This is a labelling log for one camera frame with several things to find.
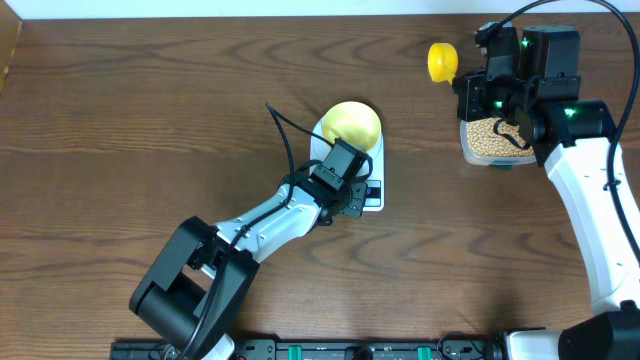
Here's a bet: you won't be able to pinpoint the yellow measuring scoop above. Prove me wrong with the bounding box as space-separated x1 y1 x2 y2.
427 43 459 84

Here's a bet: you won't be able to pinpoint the yellow bowl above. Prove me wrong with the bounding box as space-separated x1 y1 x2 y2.
321 101 382 151

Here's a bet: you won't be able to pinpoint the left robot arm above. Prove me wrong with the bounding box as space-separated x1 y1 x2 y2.
129 139 372 359

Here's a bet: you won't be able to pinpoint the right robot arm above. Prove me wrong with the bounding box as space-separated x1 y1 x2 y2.
429 24 639 359

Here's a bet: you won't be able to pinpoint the white digital kitchen scale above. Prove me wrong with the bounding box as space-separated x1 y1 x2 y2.
303 119 384 212

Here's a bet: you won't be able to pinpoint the soybeans in container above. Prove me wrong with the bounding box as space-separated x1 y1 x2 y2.
462 118 534 158

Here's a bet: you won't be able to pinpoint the clear plastic container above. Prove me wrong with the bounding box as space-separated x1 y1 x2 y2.
460 118 536 166

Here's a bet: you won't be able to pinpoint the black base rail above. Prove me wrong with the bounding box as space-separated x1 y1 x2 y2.
109 327 561 360

